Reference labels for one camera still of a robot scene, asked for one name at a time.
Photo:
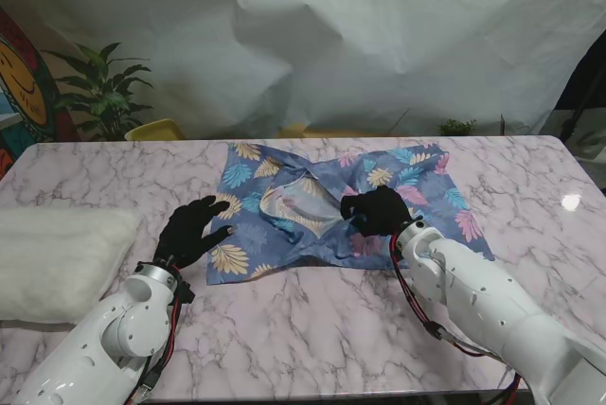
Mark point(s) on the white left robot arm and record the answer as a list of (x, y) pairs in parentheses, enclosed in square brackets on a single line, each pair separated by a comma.
[(94, 348)]

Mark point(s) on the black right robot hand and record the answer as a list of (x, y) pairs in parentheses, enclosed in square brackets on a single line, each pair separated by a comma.
[(383, 213)]

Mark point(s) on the yellow plastic chair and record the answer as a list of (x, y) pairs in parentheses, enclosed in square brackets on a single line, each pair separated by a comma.
[(154, 130)]

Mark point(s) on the small green plant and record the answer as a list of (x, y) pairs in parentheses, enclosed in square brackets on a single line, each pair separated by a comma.
[(457, 127)]

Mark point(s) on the white backdrop sheet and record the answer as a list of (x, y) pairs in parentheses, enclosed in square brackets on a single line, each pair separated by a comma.
[(331, 36)]

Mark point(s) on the yellow wooden bench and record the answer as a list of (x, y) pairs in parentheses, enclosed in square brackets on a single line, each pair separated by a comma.
[(341, 132)]

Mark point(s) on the large green potted plant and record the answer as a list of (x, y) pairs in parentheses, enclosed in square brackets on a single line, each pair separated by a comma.
[(106, 97)]

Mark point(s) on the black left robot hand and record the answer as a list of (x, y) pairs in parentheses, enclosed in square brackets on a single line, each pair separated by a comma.
[(187, 234)]

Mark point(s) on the dark stand with equipment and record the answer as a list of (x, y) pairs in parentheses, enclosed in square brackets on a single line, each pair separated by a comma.
[(584, 93)]

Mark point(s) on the colourful smiley face board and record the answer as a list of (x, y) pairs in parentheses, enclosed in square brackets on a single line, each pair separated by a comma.
[(23, 88)]

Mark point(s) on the white pillow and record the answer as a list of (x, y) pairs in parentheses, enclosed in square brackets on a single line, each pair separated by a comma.
[(61, 263)]

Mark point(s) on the blue leaf-print pillowcase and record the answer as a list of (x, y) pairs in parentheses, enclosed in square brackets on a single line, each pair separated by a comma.
[(255, 239)]

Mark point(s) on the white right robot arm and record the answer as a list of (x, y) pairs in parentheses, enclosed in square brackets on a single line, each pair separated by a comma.
[(487, 301)]

